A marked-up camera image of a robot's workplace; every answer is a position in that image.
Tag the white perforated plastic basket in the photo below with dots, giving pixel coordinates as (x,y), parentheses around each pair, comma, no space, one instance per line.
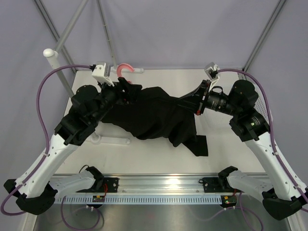
(260,104)

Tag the white slotted cable duct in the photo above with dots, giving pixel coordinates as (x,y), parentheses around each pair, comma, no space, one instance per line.
(142,200)

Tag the pink plastic hanger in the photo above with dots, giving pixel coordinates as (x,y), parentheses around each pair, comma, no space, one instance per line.
(122,67)

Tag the aluminium frame post right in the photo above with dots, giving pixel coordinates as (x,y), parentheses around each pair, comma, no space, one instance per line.
(278,9)

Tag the aluminium mounting rail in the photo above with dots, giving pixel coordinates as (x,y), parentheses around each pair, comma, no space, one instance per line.
(146,184)

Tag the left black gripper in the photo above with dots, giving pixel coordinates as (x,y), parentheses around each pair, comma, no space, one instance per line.
(130,91)

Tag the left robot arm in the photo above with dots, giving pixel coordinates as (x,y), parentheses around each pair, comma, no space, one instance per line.
(34,190)

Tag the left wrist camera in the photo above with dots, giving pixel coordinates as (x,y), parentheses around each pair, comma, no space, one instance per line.
(101,73)

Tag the silver white garment rack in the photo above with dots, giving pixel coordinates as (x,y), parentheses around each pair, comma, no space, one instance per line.
(52,54)

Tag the black shirt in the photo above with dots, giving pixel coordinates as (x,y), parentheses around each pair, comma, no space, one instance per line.
(155,115)

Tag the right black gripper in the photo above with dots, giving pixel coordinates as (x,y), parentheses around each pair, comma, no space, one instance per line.
(195,101)

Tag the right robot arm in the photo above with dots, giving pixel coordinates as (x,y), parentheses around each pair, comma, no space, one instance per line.
(285,194)

